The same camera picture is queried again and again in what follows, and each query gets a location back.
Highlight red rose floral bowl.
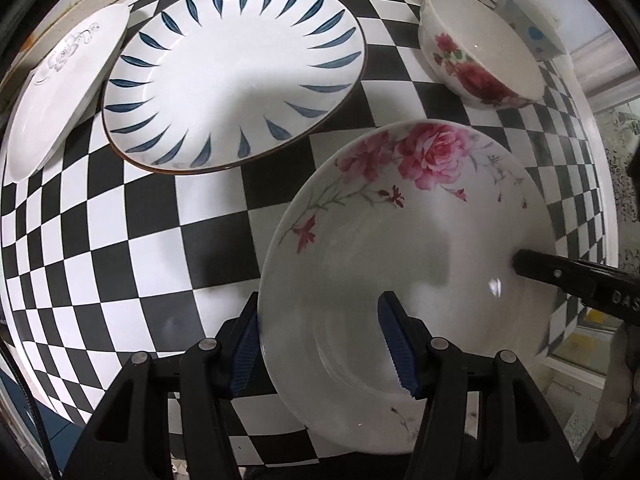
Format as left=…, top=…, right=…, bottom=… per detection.
left=418, top=0, right=544, bottom=110

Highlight white blue dotted bowl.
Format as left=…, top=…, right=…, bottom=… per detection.
left=496, top=0, right=566, bottom=61

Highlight black white checkered mat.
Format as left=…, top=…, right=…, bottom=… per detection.
left=1, top=0, right=608, bottom=438

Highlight white gloved right hand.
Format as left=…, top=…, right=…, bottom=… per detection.
left=594, top=324, right=639, bottom=440

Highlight blue leaf pattern plate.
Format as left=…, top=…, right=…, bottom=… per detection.
left=102, top=0, right=366, bottom=174

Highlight black cable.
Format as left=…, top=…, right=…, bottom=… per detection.
left=0, top=339, right=61, bottom=480

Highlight white grey flower plate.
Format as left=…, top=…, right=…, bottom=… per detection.
left=6, top=3, right=130, bottom=182

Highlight pink rose floral plate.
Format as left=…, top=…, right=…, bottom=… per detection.
left=258, top=119, right=555, bottom=454

